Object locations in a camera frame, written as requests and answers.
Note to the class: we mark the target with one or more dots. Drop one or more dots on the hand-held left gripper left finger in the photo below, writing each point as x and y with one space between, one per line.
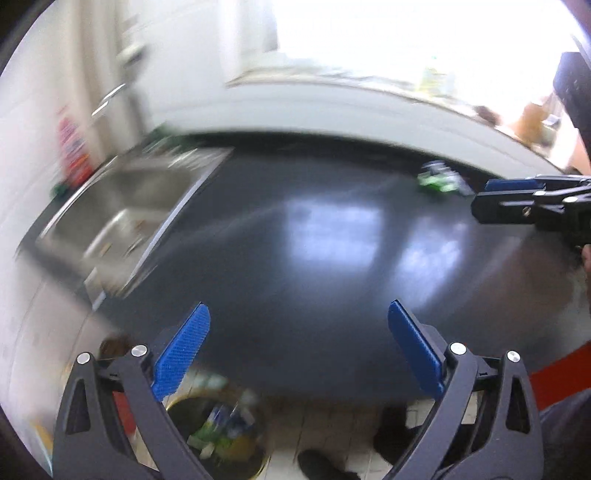
182 350

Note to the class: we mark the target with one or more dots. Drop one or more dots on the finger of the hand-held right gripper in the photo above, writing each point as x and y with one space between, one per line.
503 207
508 184

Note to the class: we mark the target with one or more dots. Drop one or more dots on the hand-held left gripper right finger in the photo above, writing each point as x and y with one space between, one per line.
415 348

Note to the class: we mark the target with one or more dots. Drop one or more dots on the green snack wrapper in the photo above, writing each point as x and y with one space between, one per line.
438 177

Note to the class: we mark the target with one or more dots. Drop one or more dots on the black trash bin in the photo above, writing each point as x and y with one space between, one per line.
226 434

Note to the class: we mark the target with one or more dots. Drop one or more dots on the person's right hand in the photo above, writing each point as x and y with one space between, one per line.
587 258

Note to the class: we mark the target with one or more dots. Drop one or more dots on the brown cardboard roll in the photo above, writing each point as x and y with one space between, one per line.
535 121

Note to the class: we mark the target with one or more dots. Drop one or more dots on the dark round object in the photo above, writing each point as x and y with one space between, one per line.
488 115

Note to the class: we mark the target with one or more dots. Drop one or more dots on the person's black shoe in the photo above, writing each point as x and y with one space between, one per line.
325 466
392 434

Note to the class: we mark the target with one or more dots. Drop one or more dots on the clear bottle on sill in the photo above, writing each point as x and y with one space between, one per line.
435 76

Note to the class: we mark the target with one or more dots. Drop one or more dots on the steel sink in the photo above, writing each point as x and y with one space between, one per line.
124 217

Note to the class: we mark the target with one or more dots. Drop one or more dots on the red stool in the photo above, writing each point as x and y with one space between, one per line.
561 374

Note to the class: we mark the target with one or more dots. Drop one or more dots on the person's grey trouser leg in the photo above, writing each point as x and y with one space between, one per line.
568 438

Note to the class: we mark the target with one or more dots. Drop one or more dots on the window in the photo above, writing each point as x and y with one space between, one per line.
392 32

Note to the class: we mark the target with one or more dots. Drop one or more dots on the green sponge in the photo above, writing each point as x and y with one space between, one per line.
59 190

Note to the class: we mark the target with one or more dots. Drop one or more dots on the red label bottle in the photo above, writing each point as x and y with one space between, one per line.
74 147

